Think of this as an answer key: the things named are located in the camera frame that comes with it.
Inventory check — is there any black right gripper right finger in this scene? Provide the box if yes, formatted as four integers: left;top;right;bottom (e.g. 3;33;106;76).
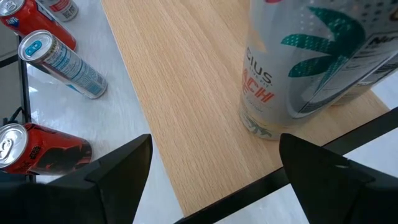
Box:
279;133;398;224

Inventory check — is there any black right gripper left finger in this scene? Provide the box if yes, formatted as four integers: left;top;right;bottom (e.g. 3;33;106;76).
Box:
0;133;154;224

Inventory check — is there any red soda can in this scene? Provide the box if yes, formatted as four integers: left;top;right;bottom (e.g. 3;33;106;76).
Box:
0;122;93;175
0;0;77;51

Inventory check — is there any silver Celsius can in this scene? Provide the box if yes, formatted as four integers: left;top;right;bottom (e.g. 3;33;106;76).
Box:
35;0;79;22
238;0;398;141
326;55;398;106

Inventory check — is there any wooden shelf with black legs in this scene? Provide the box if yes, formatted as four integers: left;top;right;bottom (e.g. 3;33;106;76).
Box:
101;0;398;224

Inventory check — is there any blue silver Red Bull can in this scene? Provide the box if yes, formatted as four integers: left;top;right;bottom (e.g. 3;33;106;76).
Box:
17;29;108;100

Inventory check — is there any black metal table frame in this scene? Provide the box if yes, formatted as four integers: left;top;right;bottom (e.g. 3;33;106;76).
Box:
0;35;37;184

